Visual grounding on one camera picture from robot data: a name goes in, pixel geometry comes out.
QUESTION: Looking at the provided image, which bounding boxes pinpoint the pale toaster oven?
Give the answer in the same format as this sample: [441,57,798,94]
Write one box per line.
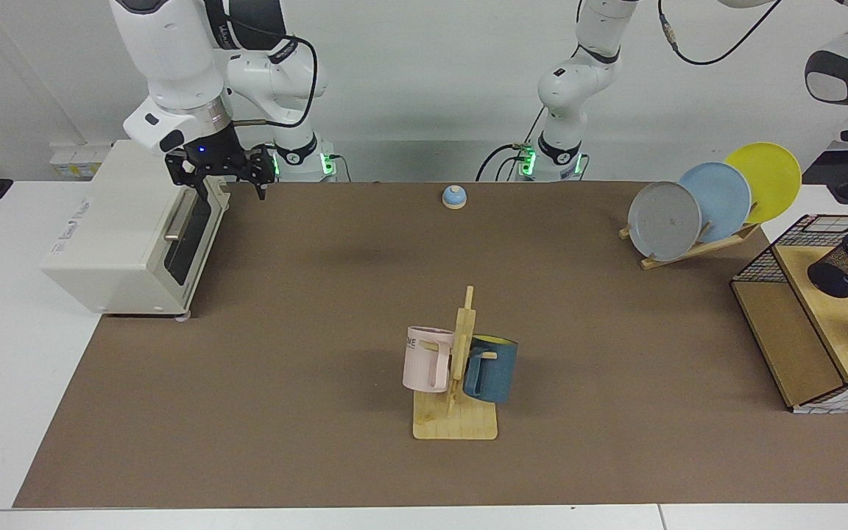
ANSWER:
[40,140,232,321]

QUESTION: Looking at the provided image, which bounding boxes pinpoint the yellow plate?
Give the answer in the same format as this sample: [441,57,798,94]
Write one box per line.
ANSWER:
[724,142,802,225]

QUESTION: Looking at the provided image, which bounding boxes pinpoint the light blue plate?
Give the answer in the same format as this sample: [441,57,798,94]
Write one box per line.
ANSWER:
[678,162,752,244]

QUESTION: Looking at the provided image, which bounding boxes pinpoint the wooden plate rack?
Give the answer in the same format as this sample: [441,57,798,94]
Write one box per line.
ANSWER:
[619,221,761,271]

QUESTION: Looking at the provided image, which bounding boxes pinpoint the grey plate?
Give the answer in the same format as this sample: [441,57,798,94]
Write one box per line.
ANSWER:
[628,181,702,262]

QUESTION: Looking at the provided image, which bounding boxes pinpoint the pink mug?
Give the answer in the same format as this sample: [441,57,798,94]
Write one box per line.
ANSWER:
[403,326,456,394]

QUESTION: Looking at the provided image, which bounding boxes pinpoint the brown table cloth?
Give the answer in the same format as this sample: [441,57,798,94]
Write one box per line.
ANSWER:
[13,180,848,509]

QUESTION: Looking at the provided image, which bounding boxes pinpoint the dark teal mug yellow inside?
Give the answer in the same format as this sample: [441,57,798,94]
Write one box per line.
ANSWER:
[462,335,519,405]

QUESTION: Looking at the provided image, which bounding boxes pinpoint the wooden cup stand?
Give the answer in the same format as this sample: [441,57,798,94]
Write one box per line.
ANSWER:
[413,286,498,441]

